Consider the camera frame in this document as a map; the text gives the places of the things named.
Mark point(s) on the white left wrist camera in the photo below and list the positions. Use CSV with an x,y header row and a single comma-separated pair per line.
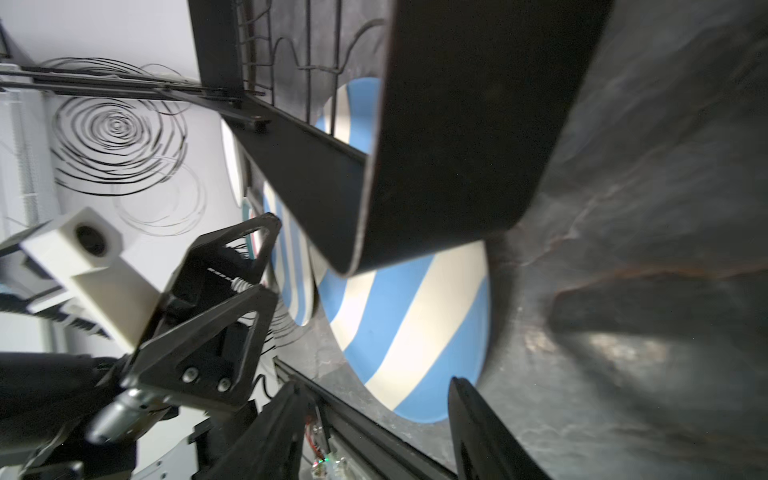
x,y
81,251

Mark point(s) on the black wire dish rack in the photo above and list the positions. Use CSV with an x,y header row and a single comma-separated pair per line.
x,y
473,98

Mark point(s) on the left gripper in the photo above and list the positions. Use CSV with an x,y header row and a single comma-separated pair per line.
x,y
204,341

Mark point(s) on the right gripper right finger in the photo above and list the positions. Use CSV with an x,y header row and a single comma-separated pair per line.
x,y
484,448

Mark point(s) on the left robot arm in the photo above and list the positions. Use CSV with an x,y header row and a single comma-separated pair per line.
x,y
67,416

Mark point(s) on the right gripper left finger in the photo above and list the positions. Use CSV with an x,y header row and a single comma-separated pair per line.
x,y
255,445

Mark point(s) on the white mesh wall shelf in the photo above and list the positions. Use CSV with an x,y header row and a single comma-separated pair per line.
x,y
28,188

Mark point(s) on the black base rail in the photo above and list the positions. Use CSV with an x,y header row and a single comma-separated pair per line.
x,y
347,444

